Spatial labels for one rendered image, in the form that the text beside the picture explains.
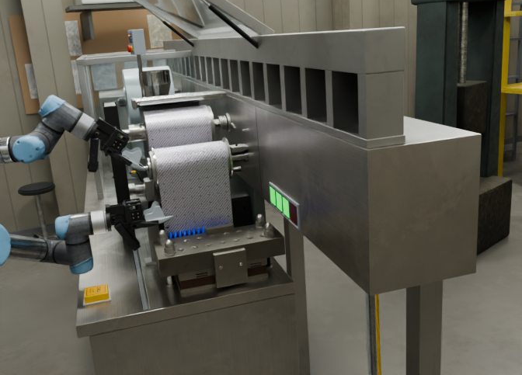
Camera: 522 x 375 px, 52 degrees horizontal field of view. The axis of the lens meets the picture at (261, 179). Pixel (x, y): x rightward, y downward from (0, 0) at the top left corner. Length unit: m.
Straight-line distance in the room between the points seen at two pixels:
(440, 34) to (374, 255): 2.79
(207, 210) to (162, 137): 0.34
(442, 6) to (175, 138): 2.25
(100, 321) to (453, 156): 1.07
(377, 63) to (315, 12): 4.88
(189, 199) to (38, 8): 3.27
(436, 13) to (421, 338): 2.74
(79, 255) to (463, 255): 1.15
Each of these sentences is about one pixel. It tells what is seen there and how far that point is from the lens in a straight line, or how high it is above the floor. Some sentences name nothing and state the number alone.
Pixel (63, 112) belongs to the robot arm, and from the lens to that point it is 1.73.
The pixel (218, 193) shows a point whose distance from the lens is 1.81.
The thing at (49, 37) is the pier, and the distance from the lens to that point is 4.82.
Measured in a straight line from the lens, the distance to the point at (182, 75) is 2.78.
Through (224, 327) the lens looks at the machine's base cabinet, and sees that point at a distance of 1.71.
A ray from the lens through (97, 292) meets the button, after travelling 1.76.
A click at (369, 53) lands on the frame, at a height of 1.61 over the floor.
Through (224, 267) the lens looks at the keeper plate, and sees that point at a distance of 1.66.
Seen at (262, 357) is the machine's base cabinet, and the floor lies 0.66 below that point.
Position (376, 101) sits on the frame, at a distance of 1.01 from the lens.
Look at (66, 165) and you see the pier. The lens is 4.92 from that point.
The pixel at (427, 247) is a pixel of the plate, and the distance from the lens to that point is 1.13.
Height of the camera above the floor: 1.66
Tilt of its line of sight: 15 degrees down
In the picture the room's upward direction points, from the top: 4 degrees counter-clockwise
